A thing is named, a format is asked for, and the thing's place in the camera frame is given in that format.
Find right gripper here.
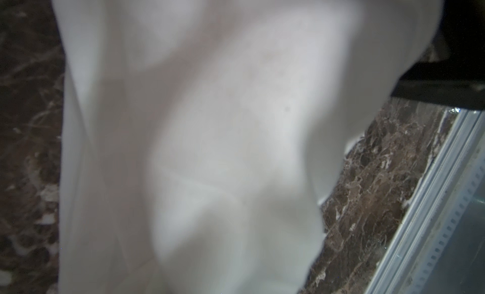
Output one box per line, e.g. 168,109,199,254
392,0,484,111

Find white shorts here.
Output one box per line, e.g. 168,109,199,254
52,0,443,293

